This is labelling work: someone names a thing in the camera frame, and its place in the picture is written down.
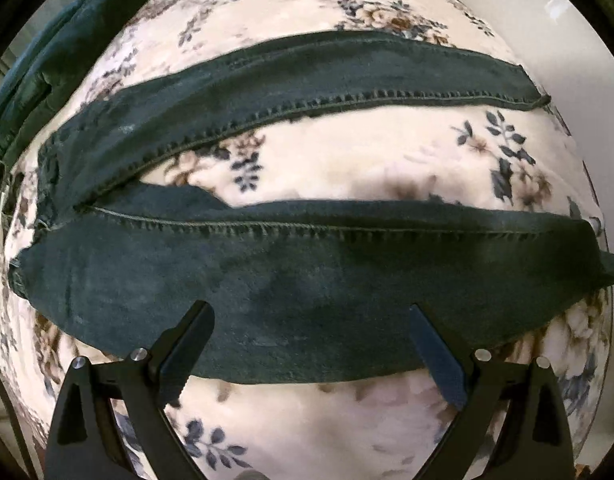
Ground floral fleece blanket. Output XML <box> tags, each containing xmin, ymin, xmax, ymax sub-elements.
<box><xmin>0</xmin><ymin>0</ymin><xmax>614</xmax><ymax>480</ymax></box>

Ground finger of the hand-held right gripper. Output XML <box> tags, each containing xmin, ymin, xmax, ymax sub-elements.
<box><xmin>588</xmin><ymin>214</ymin><xmax>613</xmax><ymax>256</ymax></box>

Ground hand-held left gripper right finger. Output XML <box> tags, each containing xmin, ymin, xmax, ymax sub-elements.
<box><xmin>408</xmin><ymin>304</ymin><xmax>577</xmax><ymax>480</ymax></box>

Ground dark blue denim pants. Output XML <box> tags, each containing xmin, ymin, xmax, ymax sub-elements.
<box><xmin>9</xmin><ymin>30</ymin><xmax>614</xmax><ymax>386</ymax></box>

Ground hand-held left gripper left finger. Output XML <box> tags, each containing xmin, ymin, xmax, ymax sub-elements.
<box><xmin>44</xmin><ymin>301</ymin><xmax>216</xmax><ymax>480</ymax></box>

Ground dark green folded quilt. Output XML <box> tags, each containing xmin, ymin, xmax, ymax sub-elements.
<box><xmin>0</xmin><ymin>0</ymin><xmax>169</xmax><ymax>171</ymax></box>

